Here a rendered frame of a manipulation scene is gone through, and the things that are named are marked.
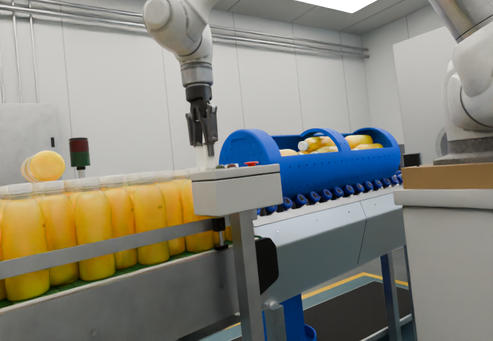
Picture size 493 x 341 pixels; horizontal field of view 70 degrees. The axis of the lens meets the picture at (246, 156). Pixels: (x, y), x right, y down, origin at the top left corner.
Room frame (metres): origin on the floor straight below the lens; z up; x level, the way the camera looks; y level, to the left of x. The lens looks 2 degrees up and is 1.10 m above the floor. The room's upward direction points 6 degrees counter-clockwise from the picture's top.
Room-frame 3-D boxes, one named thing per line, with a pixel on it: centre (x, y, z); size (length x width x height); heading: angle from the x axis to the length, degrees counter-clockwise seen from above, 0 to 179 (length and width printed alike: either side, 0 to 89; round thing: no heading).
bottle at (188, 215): (0.93, 0.14, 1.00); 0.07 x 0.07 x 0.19
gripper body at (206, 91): (1.00, 0.12, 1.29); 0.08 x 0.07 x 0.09; 40
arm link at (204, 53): (0.99, 0.12, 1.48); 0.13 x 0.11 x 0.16; 168
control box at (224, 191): (0.86, 0.03, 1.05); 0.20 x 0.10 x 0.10; 130
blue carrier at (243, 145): (1.52, -0.31, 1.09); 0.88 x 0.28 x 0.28; 130
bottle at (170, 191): (0.91, 0.22, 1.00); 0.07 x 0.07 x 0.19
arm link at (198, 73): (1.00, 0.12, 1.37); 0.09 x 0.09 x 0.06
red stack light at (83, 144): (1.24, 0.58, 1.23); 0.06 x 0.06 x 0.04
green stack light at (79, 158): (1.24, 0.58, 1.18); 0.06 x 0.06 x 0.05
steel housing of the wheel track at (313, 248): (1.89, -0.75, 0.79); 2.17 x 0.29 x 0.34; 130
